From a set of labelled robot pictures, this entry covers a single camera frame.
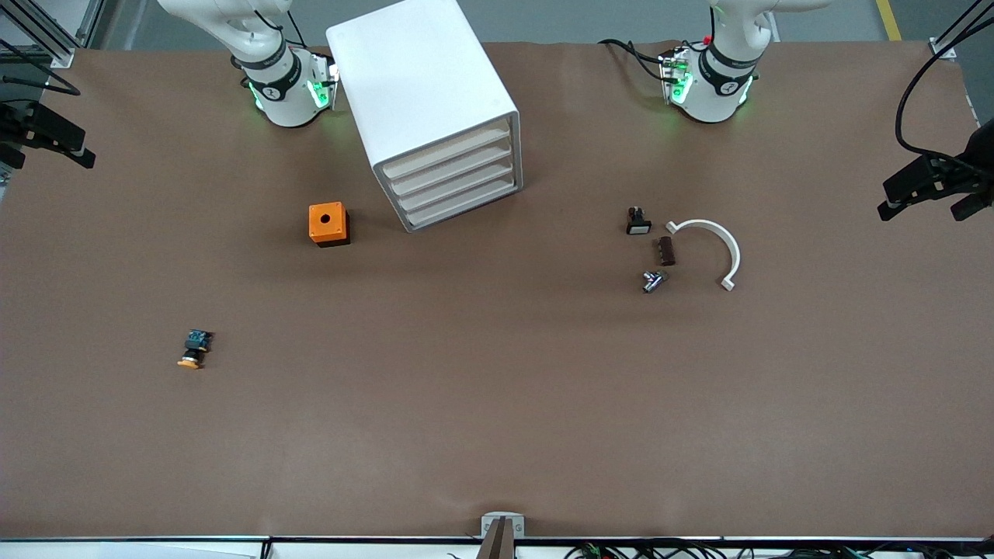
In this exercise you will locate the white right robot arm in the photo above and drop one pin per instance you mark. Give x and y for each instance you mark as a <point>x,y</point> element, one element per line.
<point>279,85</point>

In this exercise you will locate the grey metal table bracket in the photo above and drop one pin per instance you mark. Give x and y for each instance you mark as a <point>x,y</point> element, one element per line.
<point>491,522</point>

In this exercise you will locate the brown table cover sheet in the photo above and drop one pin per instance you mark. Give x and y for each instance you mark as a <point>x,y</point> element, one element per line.
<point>466,404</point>

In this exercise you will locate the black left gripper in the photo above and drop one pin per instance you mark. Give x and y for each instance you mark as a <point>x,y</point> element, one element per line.
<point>980,151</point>

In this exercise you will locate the white semicircular plastic clamp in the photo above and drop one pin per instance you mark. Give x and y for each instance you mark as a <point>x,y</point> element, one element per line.
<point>735,252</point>

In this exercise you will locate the white drawer cabinet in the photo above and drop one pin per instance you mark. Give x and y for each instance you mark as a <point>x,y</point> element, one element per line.
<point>411,70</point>

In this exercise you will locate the brown cylindrical capacitor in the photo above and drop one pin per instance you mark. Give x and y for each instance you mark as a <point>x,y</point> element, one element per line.
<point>666,251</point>

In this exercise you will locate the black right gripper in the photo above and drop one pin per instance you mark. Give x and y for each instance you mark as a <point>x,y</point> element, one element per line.
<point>15,120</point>

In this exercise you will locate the orange button enclosure box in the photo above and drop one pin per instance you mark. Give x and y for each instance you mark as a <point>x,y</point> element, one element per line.
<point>326,221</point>

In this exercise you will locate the brown wooden strip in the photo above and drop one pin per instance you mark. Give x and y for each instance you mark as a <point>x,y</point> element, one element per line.
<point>497,543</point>

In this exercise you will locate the aluminium frame post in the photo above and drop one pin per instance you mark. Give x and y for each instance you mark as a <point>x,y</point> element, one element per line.
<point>951,39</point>
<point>46,39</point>

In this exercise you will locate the silver metal pipe fitting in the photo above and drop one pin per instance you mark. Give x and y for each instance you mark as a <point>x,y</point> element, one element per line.
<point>655,281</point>

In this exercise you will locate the white closed drawer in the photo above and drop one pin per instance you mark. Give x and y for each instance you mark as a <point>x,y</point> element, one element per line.
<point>463,207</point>
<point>458,190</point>
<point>452,172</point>

